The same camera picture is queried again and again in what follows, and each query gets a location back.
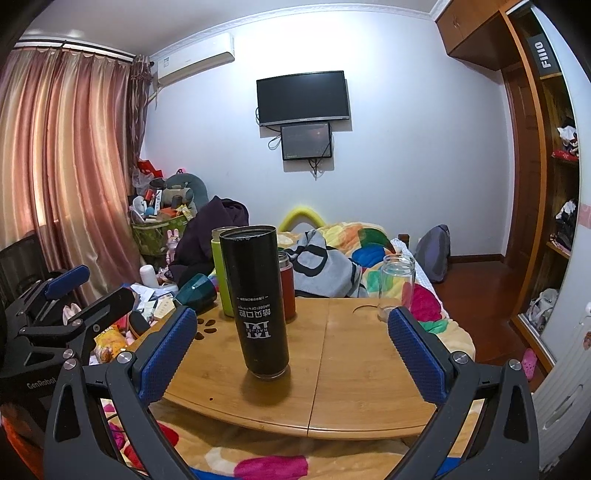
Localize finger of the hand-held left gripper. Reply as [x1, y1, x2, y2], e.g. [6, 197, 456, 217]
[42, 265, 91, 300]
[65, 287, 136, 342]

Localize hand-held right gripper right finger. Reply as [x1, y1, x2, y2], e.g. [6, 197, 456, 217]
[387, 306, 542, 480]

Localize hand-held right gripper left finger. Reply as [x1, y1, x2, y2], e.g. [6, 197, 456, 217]
[43, 306, 199, 480]

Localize tall black cup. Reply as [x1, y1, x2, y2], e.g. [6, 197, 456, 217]
[219, 225, 291, 382]

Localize dark green cup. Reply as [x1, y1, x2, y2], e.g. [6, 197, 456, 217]
[173, 273, 218, 311]

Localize black mesh chair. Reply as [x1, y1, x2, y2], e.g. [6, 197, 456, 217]
[0, 230, 49, 315]

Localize wooden folding bed table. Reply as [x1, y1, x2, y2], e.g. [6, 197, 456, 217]
[127, 297, 467, 439]

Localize clear glass jar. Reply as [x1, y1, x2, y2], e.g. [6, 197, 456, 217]
[378, 253, 417, 323]

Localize green basket of clutter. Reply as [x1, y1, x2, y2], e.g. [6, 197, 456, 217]
[131, 177, 195, 259]

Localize green thermos bottle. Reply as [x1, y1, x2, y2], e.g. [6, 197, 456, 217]
[211, 226, 237, 318]

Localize grey backpack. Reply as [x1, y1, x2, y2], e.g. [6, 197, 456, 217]
[414, 224, 452, 284]

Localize pink slipper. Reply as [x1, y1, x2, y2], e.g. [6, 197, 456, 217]
[520, 348, 538, 380]

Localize colourful printed blanket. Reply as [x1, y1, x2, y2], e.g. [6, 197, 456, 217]
[0, 220, 490, 480]

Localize dark purple jacket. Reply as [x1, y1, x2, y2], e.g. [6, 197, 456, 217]
[168, 196, 250, 287]

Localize pink curtain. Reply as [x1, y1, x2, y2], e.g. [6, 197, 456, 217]
[0, 41, 155, 319]

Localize grey and white garment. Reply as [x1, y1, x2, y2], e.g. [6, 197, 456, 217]
[277, 229, 370, 299]

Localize red thermos bottle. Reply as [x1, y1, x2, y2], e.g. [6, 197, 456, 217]
[277, 252, 297, 322]

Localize grey plush cushion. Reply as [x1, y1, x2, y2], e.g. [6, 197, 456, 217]
[164, 172, 209, 209]

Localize yellow bed headboard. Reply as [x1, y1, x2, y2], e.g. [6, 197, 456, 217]
[278, 206, 327, 232]

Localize wooden wardrobe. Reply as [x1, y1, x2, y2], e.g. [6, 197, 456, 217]
[435, 0, 591, 384]

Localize white air conditioner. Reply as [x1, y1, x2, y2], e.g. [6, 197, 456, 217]
[152, 32, 236, 86]

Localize small wall monitor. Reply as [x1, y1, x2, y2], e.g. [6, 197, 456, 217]
[281, 122, 333, 161]

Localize wall television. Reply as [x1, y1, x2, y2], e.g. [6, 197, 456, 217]
[256, 71, 348, 127]

